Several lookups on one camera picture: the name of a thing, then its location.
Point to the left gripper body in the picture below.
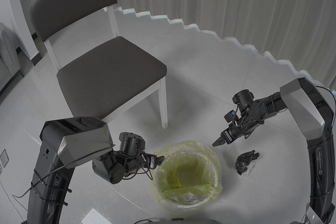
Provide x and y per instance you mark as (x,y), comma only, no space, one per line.
(151,162)

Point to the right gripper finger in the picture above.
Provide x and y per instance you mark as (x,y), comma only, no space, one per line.
(219,142)

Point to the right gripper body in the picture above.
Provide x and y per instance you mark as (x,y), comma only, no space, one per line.
(232,135)

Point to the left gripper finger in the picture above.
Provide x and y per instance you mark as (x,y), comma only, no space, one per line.
(159,160)

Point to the yellow plastic bag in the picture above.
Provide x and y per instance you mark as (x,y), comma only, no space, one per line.
(183,173)

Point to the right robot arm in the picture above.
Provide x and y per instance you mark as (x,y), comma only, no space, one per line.
(296,102)

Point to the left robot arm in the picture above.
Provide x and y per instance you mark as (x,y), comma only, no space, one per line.
(78,139)

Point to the crumpled black plastic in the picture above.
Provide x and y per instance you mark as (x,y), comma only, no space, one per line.
(245,160)

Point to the white trash bin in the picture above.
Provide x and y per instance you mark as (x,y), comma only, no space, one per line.
(215,173)

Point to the clear plastic wrapper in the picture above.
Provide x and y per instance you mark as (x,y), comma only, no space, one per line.
(250,169)

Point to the dark grey white-legged chair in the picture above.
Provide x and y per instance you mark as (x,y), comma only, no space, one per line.
(110,78)

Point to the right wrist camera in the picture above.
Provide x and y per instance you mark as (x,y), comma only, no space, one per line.
(229,116)

